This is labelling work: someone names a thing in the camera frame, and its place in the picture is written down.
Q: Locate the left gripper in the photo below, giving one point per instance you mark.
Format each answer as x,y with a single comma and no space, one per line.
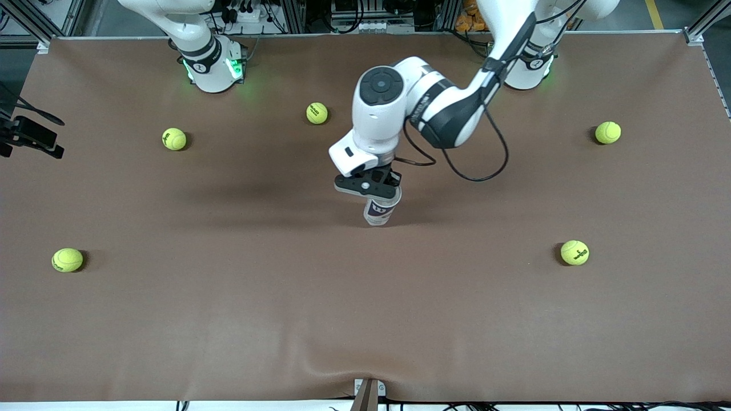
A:
390,176

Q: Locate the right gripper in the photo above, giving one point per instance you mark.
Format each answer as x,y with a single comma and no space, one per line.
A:
6,131

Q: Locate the white blue tennis ball can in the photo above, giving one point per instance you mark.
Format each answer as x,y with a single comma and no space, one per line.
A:
380,211

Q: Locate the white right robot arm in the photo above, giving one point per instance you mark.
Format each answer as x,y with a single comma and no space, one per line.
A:
211,74

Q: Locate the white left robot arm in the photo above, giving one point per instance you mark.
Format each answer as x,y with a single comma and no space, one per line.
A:
457,108

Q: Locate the yellow-green tennis ball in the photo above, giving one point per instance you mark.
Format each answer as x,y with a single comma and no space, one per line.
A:
317,113
607,132
67,260
574,252
174,138

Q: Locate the brown table mat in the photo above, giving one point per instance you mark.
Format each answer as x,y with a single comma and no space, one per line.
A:
365,308

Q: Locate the white connector block row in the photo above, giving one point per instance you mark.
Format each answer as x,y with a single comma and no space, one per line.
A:
371,27

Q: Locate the orange packaged goods pile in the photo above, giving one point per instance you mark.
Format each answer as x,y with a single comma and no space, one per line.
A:
471,17

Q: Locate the white power strip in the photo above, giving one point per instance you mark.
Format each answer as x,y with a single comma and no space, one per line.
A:
246,15

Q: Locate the aluminium frame post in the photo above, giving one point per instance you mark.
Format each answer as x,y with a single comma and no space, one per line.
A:
34,20

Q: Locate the grey metal table bracket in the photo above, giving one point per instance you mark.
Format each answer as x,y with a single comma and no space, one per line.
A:
369,394

